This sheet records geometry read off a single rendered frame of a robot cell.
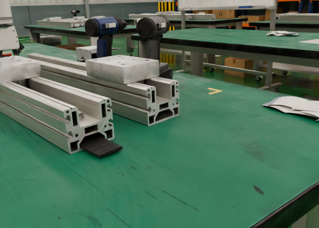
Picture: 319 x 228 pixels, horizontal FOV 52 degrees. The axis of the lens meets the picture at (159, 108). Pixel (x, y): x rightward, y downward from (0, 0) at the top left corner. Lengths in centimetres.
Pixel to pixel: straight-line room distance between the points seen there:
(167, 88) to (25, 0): 1215
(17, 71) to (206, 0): 353
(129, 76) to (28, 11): 1212
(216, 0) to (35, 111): 357
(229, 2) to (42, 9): 975
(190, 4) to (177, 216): 410
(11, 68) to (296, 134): 67
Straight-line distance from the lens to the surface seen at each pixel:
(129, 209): 44
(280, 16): 428
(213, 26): 512
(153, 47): 102
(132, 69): 75
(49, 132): 67
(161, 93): 76
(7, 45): 153
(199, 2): 432
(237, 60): 484
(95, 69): 82
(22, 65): 89
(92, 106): 64
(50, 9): 1306
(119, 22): 117
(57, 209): 47
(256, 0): 376
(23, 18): 1275
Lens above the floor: 103
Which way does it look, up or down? 18 degrees down
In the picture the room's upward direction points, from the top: 2 degrees counter-clockwise
